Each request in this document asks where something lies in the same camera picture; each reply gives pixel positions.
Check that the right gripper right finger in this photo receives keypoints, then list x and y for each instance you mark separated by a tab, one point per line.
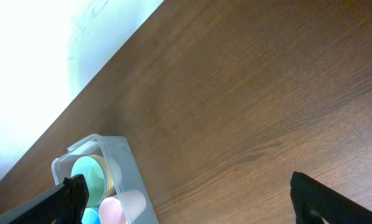
314	202

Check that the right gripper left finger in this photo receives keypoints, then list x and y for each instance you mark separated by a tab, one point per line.
65	203

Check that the blue plastic cup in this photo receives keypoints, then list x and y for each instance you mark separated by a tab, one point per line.
91	216

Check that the mint green plastic bowl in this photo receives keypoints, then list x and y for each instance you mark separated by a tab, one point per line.
91	167

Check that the pink plastic cup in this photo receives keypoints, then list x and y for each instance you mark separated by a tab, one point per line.
112	210

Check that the yellow plastic bowl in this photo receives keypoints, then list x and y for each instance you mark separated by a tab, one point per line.
101	171

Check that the white plastic bowl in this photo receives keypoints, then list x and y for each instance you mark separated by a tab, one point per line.
114	173

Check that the clear plastic storage container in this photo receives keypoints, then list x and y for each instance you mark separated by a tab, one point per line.
109	147

